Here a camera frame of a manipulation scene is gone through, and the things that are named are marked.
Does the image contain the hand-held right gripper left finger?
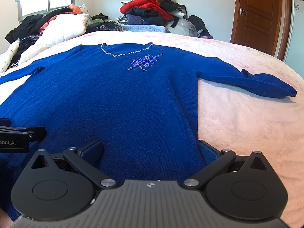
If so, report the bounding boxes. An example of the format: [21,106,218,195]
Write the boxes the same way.
[30,140,117,188]

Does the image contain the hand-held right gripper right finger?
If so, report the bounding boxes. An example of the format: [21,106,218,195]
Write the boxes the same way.
[184,140,271,189]

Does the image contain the blue knit sweater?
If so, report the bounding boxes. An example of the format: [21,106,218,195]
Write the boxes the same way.
[0,42,297,221]

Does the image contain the black clothes heap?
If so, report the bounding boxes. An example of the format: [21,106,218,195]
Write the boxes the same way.
[5,7,74,44]

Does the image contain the dark patterned clothes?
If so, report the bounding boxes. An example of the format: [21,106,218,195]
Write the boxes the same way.
[85,13,124,32]

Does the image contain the pile of mixed clothes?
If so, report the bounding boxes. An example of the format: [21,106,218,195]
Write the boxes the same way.
[116,0,213,40]

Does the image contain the white quilted duvet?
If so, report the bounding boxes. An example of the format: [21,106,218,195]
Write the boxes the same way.
[0,13,91,73]

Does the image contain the window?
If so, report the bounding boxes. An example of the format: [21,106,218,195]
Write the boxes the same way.
[18,0,76,17]

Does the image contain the clear plastic bag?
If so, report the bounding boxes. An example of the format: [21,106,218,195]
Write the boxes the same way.
[177,19,199,37]

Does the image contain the floral pillow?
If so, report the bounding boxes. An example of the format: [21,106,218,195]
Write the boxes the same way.
[77,4,91,15]

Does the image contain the light blue towel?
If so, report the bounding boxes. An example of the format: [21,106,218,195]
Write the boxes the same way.
[122,24,170,33]

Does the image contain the white wardrobe with flower decals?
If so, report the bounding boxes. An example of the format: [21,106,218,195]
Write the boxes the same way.
[284,0,304,76]

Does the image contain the brown wooden door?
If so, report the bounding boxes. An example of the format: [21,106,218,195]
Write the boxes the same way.
[230,0,292,61]

